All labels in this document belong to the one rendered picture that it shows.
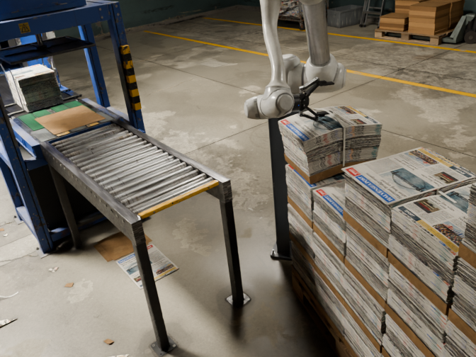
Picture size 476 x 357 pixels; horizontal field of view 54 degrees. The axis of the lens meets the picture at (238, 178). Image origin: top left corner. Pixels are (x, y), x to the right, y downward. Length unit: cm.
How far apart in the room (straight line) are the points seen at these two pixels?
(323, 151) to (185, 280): 132
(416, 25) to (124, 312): 671
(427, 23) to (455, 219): 680
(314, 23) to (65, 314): 212
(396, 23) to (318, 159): 653
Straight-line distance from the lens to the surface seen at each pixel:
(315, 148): 209
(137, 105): 344
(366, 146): 223
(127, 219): 215
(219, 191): 236
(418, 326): 171
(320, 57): 241
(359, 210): 179
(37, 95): 400
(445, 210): 160
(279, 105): 186
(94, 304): 302
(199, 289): 291
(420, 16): 827
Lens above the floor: 189
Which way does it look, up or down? 28 degrees down
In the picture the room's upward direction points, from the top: 6 degrees counter-clockwise
